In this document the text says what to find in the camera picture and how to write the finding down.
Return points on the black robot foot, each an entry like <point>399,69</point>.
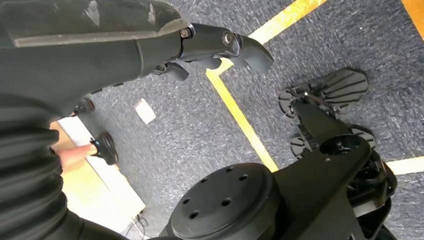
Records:
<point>366,137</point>
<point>344,87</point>

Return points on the white paper patch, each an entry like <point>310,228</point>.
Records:
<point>144,111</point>

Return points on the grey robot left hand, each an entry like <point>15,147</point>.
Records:
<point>82,59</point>

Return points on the yellow floor tape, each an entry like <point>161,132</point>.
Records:
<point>405,165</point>
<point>238,116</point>

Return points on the orange floor tape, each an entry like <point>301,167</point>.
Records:
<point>415,13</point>

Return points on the light wooden table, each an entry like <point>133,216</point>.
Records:
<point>86,198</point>

